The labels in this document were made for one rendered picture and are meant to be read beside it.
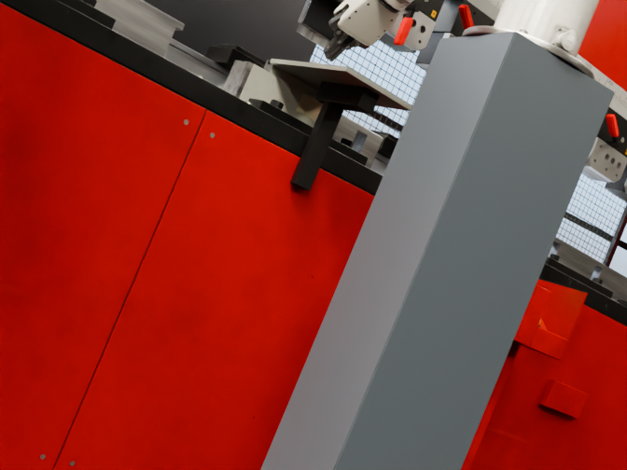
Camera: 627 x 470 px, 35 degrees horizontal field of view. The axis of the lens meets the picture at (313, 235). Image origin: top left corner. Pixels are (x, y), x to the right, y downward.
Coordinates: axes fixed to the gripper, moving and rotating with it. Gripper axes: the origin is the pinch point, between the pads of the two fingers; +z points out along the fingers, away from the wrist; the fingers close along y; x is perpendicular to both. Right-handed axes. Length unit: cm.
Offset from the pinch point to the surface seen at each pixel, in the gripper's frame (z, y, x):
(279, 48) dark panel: 31, -23, -50
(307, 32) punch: 3.5, 2.3, -7.9
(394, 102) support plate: -6.3, -4.9, 19.4
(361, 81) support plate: -6.6, 4.4, 19.7
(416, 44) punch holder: -6.7, -22.3, -10.6
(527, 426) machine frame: 40, -94, 43
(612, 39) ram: -30, -82, -30
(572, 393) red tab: 30, -104, 37
